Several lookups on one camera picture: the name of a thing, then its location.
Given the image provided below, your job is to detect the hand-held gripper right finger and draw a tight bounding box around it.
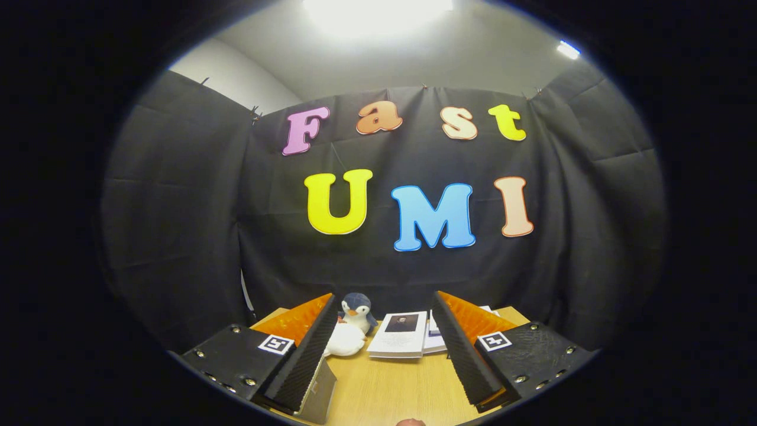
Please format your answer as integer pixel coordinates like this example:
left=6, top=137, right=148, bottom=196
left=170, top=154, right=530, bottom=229
left=431, top=290, right=596, bottom=414

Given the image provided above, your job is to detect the penguin plush toy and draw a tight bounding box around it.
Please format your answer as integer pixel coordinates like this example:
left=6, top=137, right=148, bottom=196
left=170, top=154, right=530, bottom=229
left=322, top=292, right=379, bottom=358

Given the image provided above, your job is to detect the grey fabric storage box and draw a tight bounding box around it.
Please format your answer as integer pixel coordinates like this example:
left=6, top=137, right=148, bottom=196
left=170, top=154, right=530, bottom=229
left=299, top=355, right=338, bottom=425

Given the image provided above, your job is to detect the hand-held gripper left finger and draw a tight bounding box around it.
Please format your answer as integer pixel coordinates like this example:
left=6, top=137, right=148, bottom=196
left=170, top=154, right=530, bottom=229
left=179, top=292, right=339, bottom=414

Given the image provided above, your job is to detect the large ceiling light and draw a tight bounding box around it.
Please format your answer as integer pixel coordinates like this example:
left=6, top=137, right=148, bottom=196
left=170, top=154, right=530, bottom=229
left=303, top=0, right=455, bottom=37

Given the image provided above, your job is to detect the white book with dark photo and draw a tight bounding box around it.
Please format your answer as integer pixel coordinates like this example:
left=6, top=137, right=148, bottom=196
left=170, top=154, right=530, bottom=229
left=367, top=311, right=428, bottom=360

